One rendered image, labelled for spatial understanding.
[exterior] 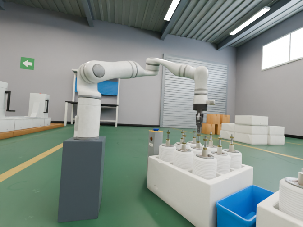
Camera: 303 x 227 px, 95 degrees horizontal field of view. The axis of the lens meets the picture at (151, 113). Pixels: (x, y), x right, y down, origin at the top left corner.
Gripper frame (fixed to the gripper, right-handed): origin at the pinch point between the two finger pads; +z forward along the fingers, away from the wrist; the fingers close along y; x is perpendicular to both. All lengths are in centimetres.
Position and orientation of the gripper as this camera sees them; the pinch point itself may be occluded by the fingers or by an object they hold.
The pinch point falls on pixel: (199, 129)
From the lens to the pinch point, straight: 81.5
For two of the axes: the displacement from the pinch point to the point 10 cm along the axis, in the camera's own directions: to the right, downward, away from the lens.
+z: -0.6, 10.0, -0.3
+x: 9.1, 0.4, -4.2
